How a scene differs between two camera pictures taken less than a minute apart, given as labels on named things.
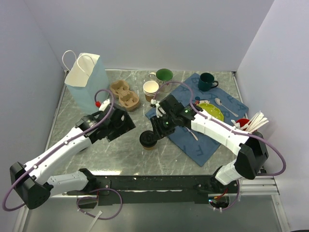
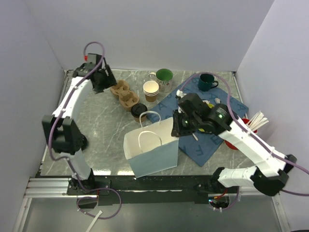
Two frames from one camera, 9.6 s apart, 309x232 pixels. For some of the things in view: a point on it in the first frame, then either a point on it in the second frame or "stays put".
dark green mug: x=206 y=82 stays put
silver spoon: x=219 y=102 stays put
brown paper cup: x=148 y=148 -> x=143 y=119
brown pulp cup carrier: x=128 y=99 stays put
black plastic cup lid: x=147 y=139 -> x=138 y=109
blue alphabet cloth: x=196 y=145 stays put
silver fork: x=191 y=133 stays put
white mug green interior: x=163 y=78 stays put
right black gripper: x=159 y=131 -> x=177 y=130
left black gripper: x=126 y=125 -> x=110 y=80
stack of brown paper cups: x=150 y=88 stays put
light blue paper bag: x=87 y=80 -> x=151 y=149
